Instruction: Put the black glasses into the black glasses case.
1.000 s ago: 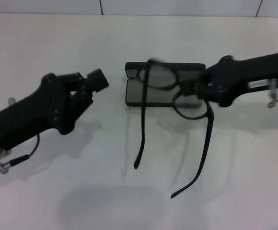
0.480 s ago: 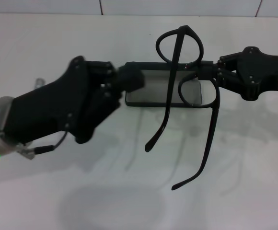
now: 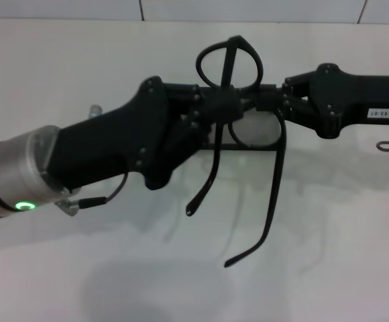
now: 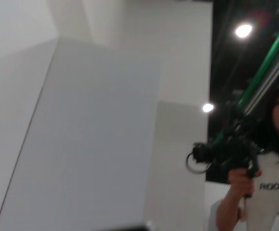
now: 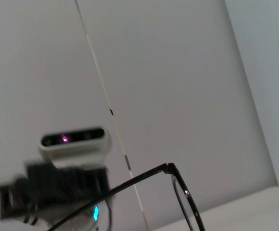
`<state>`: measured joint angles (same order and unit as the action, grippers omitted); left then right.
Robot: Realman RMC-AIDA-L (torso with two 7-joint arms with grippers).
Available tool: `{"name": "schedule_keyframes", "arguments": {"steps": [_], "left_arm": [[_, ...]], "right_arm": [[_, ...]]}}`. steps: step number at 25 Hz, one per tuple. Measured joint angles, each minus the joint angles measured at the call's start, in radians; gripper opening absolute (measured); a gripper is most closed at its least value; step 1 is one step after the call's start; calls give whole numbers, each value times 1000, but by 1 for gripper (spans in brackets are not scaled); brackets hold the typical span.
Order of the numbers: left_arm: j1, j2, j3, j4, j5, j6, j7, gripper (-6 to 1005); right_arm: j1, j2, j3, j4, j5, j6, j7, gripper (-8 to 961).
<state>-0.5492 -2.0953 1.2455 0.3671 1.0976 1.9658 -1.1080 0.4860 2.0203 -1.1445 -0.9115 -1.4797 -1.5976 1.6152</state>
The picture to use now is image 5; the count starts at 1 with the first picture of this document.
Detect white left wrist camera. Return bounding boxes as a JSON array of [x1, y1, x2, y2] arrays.
[[38, 126, 113, 167]]

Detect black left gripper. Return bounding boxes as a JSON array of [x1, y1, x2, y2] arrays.
[[0, 163, 109, 226]]

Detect black thin-framed glasses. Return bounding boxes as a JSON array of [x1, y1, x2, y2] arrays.
[[47, 162, 206, 231]]

